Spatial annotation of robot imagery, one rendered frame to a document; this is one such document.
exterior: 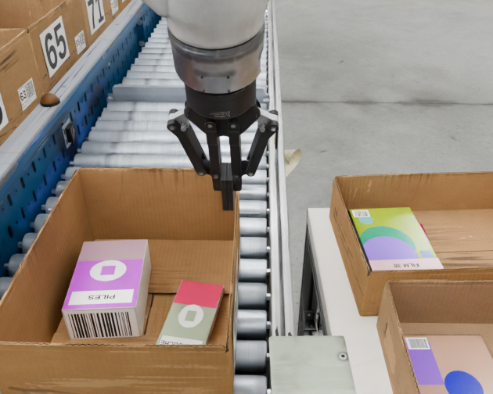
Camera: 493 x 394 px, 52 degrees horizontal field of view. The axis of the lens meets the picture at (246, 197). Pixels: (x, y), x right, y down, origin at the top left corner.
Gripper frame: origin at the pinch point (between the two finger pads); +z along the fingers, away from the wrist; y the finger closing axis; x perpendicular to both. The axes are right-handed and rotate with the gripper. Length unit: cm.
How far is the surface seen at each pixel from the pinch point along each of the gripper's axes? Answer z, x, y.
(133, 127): 50, 58, -32
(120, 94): 55, 76, -40
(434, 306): 20.4, -7.4, 32.0
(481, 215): 34, 19, 51
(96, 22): 45, 98, -49
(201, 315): 22.3, -9.1, -4.7
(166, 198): 21.4, 13.1, -13.0
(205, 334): 21.0, -12.7, -3.7
